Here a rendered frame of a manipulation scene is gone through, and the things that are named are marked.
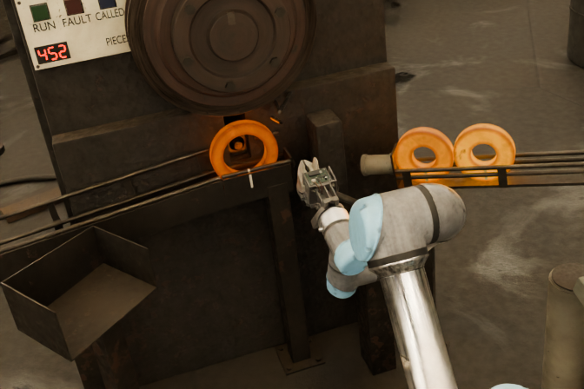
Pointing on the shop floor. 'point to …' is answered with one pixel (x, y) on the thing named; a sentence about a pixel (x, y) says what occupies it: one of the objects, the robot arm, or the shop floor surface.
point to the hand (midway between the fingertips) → (304, 166)
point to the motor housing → (375, 329)
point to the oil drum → (577, 12)
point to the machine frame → (179, 363)
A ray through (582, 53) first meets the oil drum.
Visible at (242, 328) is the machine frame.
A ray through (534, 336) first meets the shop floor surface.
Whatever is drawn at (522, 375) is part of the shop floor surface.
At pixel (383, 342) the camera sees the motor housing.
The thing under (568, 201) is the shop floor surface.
